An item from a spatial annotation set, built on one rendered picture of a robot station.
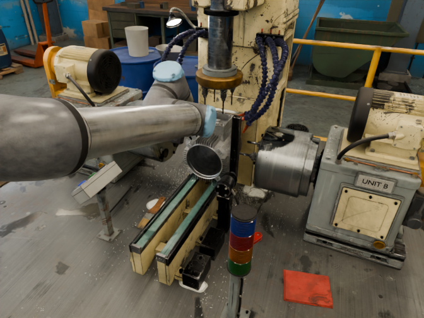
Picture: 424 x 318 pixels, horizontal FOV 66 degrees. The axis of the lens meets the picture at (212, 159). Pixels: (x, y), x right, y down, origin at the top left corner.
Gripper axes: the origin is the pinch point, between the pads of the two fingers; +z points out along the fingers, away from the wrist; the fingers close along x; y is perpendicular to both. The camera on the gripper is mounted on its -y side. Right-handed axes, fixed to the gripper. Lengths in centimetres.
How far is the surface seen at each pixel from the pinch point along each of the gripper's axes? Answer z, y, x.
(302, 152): -4.0, 2.8, -42.3
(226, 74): -18.6, 19.2, -10.3
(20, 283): -6, -69, 31
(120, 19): 232, 321, 332
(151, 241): -2.4, -42.1, -3.0
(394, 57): 310, 390, -110
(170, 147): 13.2, 0.8, 14.8
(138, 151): 6.0, -7.9, 23.6
